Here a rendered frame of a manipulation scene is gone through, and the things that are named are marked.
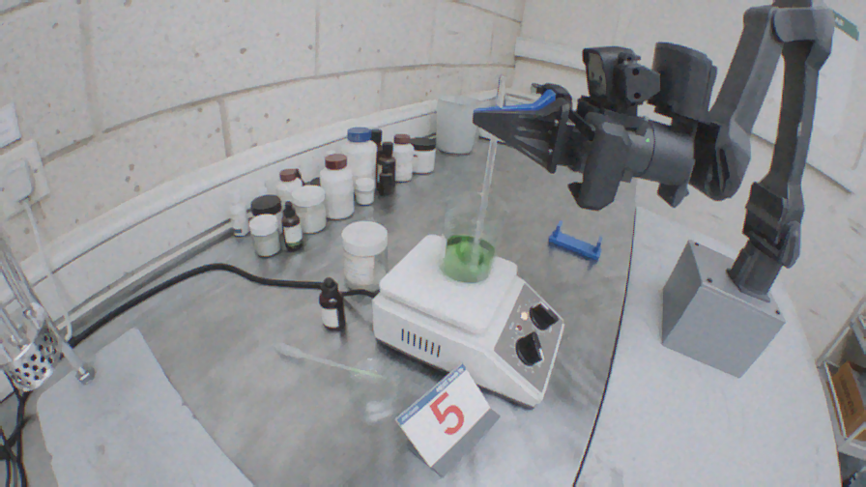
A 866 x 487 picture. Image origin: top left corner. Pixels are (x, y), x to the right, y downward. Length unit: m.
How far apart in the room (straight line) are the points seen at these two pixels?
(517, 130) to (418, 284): 0.18
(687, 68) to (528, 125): 0.15
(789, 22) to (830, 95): 1.56
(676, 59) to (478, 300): 0.29
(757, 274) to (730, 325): 0.08
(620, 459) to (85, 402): 0.60
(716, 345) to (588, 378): 0.21
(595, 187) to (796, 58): 0.35
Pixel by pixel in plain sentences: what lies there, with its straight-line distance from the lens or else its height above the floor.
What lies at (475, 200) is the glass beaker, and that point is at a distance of 0.37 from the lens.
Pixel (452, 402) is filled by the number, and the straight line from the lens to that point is 0.34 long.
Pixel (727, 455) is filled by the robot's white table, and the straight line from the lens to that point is 0.50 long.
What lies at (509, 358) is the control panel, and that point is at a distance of 0.35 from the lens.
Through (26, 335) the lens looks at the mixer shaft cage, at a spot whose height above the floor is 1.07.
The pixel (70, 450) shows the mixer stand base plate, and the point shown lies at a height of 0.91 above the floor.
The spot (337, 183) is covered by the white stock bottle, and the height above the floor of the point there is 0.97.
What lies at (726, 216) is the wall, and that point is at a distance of 1.90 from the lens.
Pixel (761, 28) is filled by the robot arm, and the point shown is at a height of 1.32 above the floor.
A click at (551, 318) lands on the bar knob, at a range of 0.40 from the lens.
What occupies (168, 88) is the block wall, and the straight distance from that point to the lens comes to 0.61.
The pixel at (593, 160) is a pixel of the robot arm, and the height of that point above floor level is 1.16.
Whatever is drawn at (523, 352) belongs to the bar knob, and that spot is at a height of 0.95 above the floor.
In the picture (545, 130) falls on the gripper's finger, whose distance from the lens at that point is 0.29.
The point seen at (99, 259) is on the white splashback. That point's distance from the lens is 0.60.
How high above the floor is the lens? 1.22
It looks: 34 degrees down
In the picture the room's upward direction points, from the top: 6 degrees clockwise
